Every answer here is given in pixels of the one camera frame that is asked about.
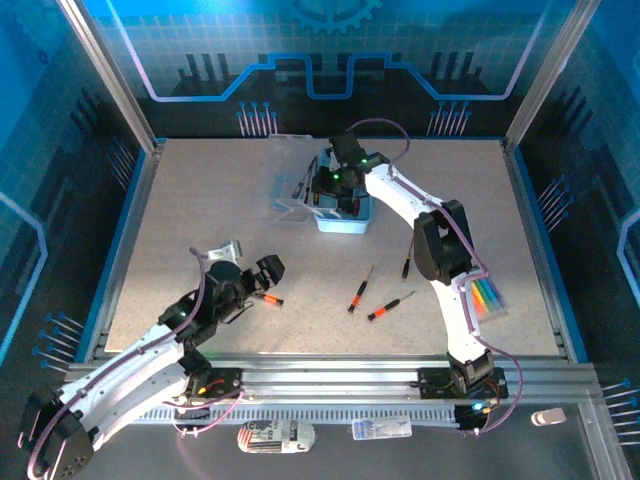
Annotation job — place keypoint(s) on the orange black precision screwdriver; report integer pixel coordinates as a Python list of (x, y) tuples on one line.
[(382, 312), (274, 300), (356, 299)]

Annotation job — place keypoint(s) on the blue plastic toolbox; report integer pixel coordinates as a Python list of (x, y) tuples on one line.
[(345, 226)]

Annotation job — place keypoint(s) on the clear plastic toolbox tray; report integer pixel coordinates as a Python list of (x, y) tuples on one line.
[(280, 160)]

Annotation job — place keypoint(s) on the short black yellow screwdriver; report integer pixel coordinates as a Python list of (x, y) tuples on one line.
[(406, 270)]

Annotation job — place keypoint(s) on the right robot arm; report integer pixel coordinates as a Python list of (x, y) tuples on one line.
[(440, 245)]

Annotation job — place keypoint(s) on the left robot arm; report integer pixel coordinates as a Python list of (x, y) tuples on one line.
[(125, 360)]

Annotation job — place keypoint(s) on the rainbow coloured tool set pack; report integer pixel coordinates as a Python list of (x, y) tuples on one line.
[(487, 297)]

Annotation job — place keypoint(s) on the striped printed label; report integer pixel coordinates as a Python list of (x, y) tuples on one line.
[(275, 437)]

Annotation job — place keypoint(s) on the small black electronics board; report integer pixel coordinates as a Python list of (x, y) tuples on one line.
[(467, 417)]

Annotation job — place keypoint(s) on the small white device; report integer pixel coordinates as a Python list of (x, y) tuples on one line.
[(550, 416)]

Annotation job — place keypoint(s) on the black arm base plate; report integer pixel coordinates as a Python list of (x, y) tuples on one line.
[(432, 385), (225, 384)]

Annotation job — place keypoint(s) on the aluminium side rail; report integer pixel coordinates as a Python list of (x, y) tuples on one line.
[(522, 200), (144, 200)]

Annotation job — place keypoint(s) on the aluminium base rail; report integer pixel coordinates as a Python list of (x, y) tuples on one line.
[(325, 380)]

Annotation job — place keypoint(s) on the aluminium frame post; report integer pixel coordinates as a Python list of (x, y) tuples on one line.
[(117, 80), (547, 75)]

